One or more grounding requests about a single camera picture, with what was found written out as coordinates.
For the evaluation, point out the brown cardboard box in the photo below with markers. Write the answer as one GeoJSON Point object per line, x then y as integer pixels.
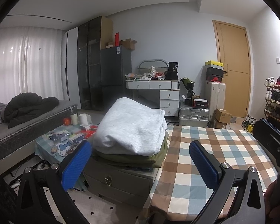
{"type": "Point", "coordinates": [220, 119]}

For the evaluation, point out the olive green folded garment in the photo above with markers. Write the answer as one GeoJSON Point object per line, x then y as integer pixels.
{"type": "Point", "coordinates": [154, 161]}

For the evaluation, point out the white drawer desk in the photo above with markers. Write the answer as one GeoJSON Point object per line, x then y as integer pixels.
{"type": "Point", "coordinates": [164, 94]}

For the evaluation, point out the white upright suitcase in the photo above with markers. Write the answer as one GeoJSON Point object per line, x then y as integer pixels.
{"type": "Point", "coordinates": [215, 95]}

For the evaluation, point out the silver suitcase lying flat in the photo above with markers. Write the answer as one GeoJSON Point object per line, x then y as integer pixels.
{"type": "Point", "coordinates": [196, 117]}

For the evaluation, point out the white curtain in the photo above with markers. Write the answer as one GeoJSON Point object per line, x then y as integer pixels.
{"type": "Point", "coordinates": [30, 62]}

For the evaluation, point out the black refrigerator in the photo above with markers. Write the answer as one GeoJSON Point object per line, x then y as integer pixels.
{"type": "Point", "coordinates": [115, 64]}

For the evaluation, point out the low table with clutter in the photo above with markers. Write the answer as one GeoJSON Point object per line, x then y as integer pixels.
{"type": "Point", "coordinates": [56, 144]}

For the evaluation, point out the wooden door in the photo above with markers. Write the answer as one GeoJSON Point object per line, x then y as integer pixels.
{"type": "Point", "coordinates": [233, 51]}

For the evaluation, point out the checkered tablecloth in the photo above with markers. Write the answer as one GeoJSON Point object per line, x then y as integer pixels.
{"type": "Point", "coordinates": [179, 192]}

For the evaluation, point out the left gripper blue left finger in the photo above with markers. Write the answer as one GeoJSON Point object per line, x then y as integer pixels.
{"type": "Point", "coordinates": [64, 177]}

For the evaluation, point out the right hand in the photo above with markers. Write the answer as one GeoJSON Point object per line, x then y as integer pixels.
{"type": "Point", "coordinates": [272, 201]}

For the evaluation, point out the bamboo shoe rack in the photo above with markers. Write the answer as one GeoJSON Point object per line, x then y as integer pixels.
{"type": "Point", "coordinates": [272, 98]}

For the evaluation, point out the grey drawer cabinet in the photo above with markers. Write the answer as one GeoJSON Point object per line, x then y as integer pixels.
{"type": "Point", "coordinates": [118, 183]}

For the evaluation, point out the white fleece sweatshirt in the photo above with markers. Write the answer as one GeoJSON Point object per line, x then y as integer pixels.
{"type": "Point", "coordinates": [130, 128]}

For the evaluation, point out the dark glass wardrobe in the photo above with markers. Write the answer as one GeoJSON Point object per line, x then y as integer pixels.
{"type": "Point", "coordinates": [92, 38]}

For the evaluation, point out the black blanket on bed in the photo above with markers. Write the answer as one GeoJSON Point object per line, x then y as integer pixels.
{"type": "Point", "coordinates": [27, 106]}

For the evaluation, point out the bed with grey mattress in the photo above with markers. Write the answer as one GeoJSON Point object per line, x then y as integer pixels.
{"type": "Point", "coordinates": [17, 143]}

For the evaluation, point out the stacked shoe boxes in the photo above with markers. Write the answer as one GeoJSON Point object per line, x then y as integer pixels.
{"type": "Point", "coordinates": [214, 71]}

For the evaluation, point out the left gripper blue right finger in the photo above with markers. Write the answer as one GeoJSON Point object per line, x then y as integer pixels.
{"type": "Point", "coordinates": [216, 177]}

